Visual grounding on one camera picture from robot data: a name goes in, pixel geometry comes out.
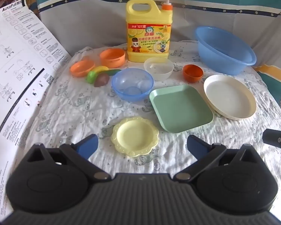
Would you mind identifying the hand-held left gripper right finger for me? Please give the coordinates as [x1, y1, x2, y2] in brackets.
[173, 135, 260, 183]

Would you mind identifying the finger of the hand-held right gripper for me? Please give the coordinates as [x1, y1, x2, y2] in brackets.
[262, 128, 281, 156]

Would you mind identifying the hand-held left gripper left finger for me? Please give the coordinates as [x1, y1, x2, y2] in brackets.
[25, 134, 112, 183]

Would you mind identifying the green square plate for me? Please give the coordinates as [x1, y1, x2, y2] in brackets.
[149, 85, 214, 133]

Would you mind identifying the yellow scalloped plate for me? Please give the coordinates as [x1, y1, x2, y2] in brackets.
[111, 117, 159, 157]

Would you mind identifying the cream round plate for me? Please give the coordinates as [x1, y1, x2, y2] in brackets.
[203, 74, 257, 121]

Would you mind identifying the blue transparent bowl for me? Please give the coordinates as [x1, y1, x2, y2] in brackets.
[112, 68, 154, 102]

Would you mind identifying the small orange bowl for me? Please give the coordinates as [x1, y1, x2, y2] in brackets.
[183, 64, 204, 83]

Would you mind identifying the clear white bowl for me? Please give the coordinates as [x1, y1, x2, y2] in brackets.
[144, 57, 174, 81]

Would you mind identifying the white cat-print cloth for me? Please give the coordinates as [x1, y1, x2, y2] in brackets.
[21, 40, 281, 185]

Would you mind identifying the teal yellow striped cloth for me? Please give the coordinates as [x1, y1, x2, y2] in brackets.
[255, 64, 281, 106]

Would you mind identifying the light green toy vegetable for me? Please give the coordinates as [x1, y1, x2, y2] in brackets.
[87, 71, 99, 84]

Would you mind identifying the orange toy pan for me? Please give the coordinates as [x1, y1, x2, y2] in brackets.
[70, 60, 96, 77]

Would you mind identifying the yellow toy banana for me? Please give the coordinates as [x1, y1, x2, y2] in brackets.
[90, 66, 109, 74]

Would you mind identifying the orange toy pot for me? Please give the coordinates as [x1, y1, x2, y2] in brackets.
[99, 48, 126, 69]

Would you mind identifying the blue plastic basin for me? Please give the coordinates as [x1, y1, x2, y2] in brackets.
[195, 26, 257, 76]

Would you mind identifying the white instruction sheet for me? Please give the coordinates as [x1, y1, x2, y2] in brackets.
[0, 0, 72, 216]

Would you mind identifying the yellow detergent bottle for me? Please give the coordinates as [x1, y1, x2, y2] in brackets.
[126, 0, 173, 62]

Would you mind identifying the grey teal star-trimmed bedding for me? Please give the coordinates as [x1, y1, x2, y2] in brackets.
[34, 0, 281, 59]

